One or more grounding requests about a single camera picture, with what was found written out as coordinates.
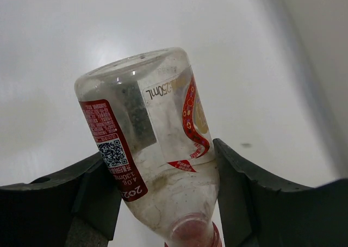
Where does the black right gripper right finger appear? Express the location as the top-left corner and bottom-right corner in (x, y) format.
(213, 139), (347, 246)

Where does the red-capped labelled bottle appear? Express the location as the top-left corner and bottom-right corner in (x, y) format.
(74, 47), (222, 246)

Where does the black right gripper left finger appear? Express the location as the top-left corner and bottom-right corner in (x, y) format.
(1, 153), (121, 246)

